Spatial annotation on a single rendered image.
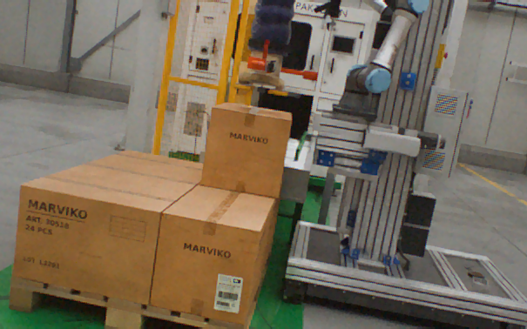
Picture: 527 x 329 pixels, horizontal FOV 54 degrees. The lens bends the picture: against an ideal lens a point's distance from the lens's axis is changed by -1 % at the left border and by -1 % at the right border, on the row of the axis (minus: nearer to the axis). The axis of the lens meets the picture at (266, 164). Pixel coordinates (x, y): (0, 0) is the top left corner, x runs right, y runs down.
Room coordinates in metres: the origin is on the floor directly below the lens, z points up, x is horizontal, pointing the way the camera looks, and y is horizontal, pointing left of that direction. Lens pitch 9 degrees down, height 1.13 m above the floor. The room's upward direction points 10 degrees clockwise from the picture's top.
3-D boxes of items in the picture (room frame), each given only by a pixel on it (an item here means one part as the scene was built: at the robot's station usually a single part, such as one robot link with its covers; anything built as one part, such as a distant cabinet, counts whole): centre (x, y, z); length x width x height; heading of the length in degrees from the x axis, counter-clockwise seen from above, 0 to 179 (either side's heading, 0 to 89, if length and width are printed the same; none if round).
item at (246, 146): (2.88, 0.11, 0.74); 0.60 x 0.40 x 0.40; 179
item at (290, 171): (3.24, 0.07, 0.58); 0.70 x 0.03 x 0.06; 85
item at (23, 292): (2.60, 0.43, 0.07); 1.20 x 1.00 x 0.14; 175
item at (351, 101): (2.73, -0.40, 1.09); 0.15 x 0.15 x 0.10
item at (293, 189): (3.24, 0.07, 0.48); 0.70 x 0.03 x 0.15; 85
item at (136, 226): (2.60, 0.43, 0.34); 1.20 x 1.00 x 0.40; 175
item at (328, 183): (3.77, -0.48, 0.50); 0.07 x 0.07 x 1.00; 85
